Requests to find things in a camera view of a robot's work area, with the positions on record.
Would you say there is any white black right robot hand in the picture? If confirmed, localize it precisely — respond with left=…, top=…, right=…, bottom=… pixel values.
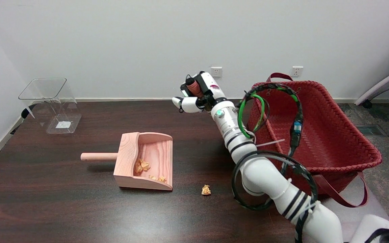
left=172, top=71, right=227, bottom=113

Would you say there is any brown straw hand broom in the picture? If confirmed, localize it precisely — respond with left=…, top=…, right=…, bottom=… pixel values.
left=185, top=75, right=204, bottom=99

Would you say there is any light wooden dustpan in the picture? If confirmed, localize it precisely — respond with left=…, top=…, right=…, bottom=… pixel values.
left=81, top=132, right=174, bottom=191

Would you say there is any white zip tie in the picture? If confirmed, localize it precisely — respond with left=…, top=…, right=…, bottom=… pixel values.
left=256, top=139, right=285, bottom=147

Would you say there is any red woven basket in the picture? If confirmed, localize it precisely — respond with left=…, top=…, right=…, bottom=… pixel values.
left=248, top=72, right=383, bottom=208

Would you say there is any clear plastic container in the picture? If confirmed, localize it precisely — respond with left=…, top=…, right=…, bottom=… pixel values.
left=18, top=78, right=82, bottom=134

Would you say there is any metal floor vent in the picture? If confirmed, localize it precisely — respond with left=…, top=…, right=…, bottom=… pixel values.
left=356, top=126, right=387, bottom=137

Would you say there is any grey office chair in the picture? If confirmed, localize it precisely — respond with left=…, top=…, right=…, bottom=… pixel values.
left=354, top=64, right=389, bottom=152

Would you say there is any thin green cable loop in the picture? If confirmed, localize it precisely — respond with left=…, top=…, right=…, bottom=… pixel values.
left=245, top=94, right=270, bottom=134

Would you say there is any black braided green-ended cable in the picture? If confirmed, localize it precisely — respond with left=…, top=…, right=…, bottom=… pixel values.
left=237, top=83, right=305, bottom=176

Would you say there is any plain black cable loop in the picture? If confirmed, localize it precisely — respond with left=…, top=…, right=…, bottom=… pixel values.
left=232, top=151, right=318, bottom=243

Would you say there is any thick black cable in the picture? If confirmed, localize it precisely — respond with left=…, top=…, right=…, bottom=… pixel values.
left=365, top=229, right=389, bottom=243

